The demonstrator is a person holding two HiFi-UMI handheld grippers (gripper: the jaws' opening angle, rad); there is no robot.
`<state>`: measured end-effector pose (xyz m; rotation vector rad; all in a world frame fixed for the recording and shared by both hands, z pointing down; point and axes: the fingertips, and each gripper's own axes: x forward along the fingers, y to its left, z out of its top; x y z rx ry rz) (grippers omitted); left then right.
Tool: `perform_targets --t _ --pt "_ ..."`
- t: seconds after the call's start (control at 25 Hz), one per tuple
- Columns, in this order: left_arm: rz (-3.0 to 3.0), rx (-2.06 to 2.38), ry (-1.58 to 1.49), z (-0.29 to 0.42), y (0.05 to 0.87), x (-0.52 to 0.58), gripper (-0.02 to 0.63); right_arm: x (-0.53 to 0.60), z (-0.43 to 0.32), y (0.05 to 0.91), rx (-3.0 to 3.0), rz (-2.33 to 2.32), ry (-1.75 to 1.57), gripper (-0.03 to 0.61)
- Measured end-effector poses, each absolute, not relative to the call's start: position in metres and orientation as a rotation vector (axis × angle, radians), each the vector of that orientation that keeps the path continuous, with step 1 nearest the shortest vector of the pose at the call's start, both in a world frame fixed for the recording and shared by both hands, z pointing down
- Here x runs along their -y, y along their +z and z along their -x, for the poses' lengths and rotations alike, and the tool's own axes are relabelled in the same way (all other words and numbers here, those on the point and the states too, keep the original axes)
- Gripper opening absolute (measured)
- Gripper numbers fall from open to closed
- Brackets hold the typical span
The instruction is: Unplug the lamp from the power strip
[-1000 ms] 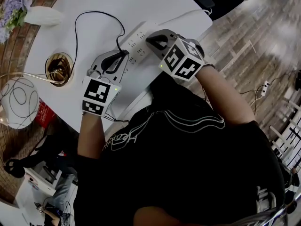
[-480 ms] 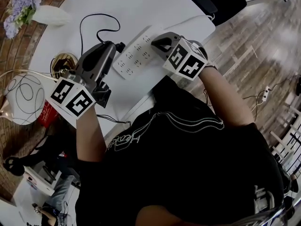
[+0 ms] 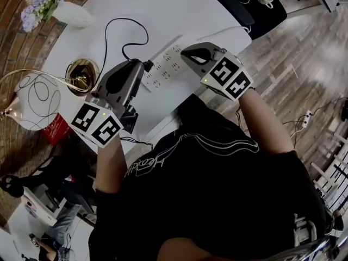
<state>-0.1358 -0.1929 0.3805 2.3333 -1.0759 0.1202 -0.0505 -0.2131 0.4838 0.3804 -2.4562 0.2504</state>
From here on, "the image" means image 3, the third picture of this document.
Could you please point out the person's left forearm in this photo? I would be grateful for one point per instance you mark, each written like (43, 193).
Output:
(108, 167)

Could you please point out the black side table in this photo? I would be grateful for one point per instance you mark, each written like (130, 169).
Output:
(261, 18)

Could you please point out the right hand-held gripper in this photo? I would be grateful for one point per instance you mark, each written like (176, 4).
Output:
(225, 72)

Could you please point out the small white floor power strip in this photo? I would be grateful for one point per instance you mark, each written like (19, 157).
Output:
(306, 118)

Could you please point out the person's black printed t-shirt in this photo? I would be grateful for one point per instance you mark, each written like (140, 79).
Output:
(212, 189)

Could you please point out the person's leg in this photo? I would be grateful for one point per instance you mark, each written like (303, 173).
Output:
(212, 250)

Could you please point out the gold lamp with white shade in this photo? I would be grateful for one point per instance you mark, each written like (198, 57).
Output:
(81, 75)

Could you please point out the white flat box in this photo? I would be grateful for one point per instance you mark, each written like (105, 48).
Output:
(30, 208)

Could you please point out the white ribbed vase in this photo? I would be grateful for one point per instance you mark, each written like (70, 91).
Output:
(73, 15)

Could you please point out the purple flower bunch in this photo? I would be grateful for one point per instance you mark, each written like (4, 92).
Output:
(40, 4)

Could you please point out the white slatted rack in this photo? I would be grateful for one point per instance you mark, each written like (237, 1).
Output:
(333, 167)

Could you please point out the person's right forearm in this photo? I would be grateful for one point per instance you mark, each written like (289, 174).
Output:
(261, 118)

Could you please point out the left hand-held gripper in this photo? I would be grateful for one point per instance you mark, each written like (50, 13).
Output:
(119, 80)

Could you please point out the red box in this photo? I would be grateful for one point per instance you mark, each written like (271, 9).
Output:
(55, 130)

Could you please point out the silver metal chair frame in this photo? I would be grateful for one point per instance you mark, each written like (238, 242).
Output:
(312, 247)

